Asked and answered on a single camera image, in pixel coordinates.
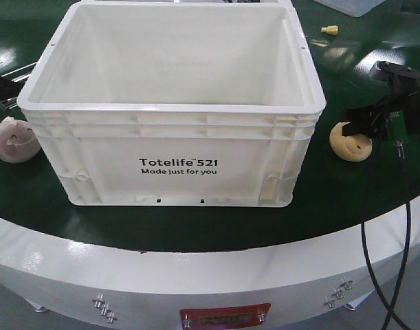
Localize yellow plush ball toy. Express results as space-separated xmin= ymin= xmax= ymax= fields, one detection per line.
xmin=329 ymin=122 xmax=373 ymax=162

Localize pink plush ball toy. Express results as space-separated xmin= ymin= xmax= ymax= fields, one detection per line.
xmin=0 ymin=116 xmax=41 ymax=164

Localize white plastic Totelife crate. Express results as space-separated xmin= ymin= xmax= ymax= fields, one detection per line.
xmin=18 ymin=1 xmax=326 ymax=207

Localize metal roller rods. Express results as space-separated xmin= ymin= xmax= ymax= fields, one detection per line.
xmin=2 ymin=62 xmax=37 ymax=82

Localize right green circuit board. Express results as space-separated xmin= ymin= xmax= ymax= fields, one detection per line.
xmin=386 ymin=111 xmax=408 ymax=144

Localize small yellow plush piece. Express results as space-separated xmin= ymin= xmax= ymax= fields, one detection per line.
xmin=320 ymin=25 xmax=339 ymax=36

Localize right bolt cluster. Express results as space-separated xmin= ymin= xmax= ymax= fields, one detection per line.
xmin=324 ymin=278 xmax=353 ymax=309

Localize bolt cluster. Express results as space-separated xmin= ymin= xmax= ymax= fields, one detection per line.
xmin=324 ymin=278 xmax=353 ymax=309
xmin=91 ymin=293 xmax=117 ymax=324

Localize left bolt cluster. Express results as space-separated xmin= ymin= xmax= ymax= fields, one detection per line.
xmin=91 ymin=293 xmax=117 ymax=324

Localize red warning label plate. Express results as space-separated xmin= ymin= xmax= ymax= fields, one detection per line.
xmin=180 ymin=302 xmax=271 ymax=329

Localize black cable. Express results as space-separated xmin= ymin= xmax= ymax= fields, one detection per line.
xmin=361 ymin=139 xmax=408 ymax=330
xmin=381 ymin=202 xmax=413 ymax=330

